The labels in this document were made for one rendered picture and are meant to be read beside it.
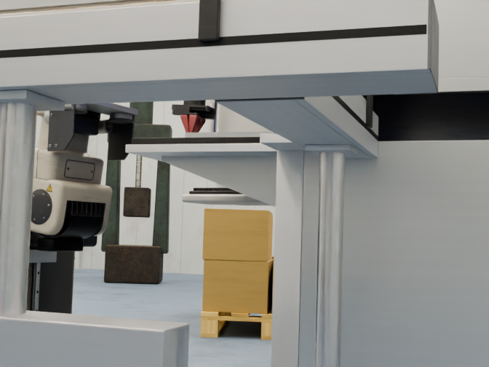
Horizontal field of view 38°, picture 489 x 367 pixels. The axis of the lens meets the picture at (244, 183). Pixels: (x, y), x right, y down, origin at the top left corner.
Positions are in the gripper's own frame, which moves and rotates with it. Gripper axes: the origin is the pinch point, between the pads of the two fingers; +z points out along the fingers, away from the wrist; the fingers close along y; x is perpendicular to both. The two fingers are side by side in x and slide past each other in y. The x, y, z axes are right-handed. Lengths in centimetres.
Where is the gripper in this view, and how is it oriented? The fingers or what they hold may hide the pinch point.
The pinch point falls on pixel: (191, 141)
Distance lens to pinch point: 186.2
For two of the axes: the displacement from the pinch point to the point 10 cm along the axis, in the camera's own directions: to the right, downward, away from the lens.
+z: -0.9, 9.9, -0.6
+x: 3.0, 0.8, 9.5
